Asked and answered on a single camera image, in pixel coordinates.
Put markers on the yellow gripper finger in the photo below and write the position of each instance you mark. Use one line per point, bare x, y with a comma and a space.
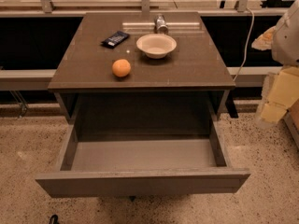
264, 41
279, 93

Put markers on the orange fruit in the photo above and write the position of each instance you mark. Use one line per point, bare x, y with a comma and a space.
121, 68

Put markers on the white paper bowl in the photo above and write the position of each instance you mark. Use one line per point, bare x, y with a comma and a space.
156, 46

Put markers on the grey cabinet with countertop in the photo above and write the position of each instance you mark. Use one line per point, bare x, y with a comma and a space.
194, 65

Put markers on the silver metal can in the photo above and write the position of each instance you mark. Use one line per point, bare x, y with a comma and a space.
160, 25

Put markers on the black object on floor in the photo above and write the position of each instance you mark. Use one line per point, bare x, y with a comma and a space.
54, 219

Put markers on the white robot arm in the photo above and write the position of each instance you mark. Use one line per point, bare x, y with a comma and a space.
285, 44

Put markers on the open grey top drawer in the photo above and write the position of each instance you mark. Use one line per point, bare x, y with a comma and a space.
142, 150

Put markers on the dark blue snack packet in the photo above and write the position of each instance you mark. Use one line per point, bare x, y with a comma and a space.
114, 40

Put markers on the metal railing frame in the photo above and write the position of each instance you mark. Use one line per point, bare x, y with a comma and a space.
146, 0

